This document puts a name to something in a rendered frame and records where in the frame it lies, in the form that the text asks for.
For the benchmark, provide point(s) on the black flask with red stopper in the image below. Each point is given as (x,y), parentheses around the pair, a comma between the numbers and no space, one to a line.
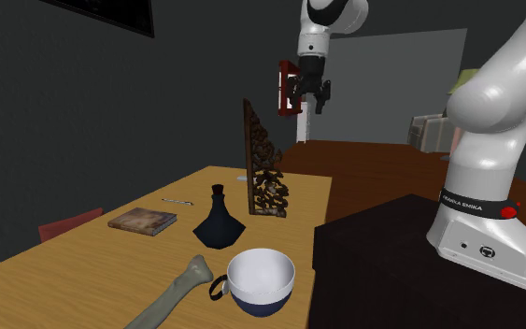
(219,225)

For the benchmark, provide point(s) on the white door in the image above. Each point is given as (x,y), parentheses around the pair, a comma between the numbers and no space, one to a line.
(302,122)

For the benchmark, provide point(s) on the grey pen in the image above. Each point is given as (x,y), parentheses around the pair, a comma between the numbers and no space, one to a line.
(177,201)

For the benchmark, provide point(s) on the grey sofa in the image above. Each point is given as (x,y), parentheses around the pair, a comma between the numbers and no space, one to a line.
(431,132)

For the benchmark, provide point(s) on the red chair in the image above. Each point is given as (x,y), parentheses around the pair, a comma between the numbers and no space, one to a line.
(66,225)

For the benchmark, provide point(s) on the black robot stand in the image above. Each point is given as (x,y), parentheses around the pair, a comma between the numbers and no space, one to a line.
(381,273)

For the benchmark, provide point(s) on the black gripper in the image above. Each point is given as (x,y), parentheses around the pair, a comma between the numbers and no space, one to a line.
(311,68)

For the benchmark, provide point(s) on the brown book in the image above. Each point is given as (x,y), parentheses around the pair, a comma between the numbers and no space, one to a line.
(142,220)

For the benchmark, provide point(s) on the white and blue cup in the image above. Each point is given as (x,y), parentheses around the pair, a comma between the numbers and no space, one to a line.
(260,281)

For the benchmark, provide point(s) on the red framed wall picture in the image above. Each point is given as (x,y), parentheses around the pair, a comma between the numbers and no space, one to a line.
(283,91)

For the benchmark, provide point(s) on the grey-green bone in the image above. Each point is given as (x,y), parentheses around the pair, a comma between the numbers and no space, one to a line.
(171,298)

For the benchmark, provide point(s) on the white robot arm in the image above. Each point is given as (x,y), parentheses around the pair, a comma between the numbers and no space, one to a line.
(485,150)

